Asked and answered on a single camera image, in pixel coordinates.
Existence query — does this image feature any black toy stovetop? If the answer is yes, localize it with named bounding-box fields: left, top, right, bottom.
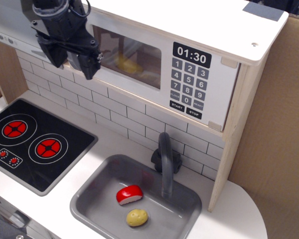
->
left=0, top=99, right=98, bottom=196

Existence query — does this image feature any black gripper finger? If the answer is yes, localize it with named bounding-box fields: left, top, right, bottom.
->
left=77, top=52, right=103, bottom=80
left=37, top=37, right=67, bottom=68

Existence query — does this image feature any grey toy faucet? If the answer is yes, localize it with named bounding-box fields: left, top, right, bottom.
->
left=151, top=132, right=182, bottom=199

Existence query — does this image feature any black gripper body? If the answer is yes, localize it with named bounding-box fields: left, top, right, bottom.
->
left=32, top=7, right=100, bottom=56

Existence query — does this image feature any brown cardboard panel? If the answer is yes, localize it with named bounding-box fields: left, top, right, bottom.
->
left=229, top=15, right=299, bottom=239

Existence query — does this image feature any yellow toy banana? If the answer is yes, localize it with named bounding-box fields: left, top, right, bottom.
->
left=115, top=52, right=144, bottom=74

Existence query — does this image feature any grey tape patch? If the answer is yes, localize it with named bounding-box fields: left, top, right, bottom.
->
left=243, top=2, right=284, bottom=21

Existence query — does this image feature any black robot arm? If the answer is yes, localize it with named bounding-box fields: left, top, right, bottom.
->
left=31, top=0, right=103, bottom=80

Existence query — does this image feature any grey range hood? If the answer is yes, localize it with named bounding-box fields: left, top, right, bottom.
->
left=0, top=0, right=51, bottom=63

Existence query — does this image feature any yellow toy potato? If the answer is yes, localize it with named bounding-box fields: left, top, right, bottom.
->
left=126, top=209, right=148, bottom=227

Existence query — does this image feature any red toy cheese wedge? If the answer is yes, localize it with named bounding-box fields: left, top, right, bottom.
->
left=116, top=185, right=143, bottom=205

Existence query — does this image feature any wooden microwave cabinet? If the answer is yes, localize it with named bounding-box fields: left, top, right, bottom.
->
left=49, top=0, right=287, bottom=211

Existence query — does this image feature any grey sink basin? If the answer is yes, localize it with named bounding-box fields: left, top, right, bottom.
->
left=70, top=155, right=202, bottom=239

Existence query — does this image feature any white toy microwave door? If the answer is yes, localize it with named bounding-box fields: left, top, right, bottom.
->
left=86, top=9, right=240, bottom=131

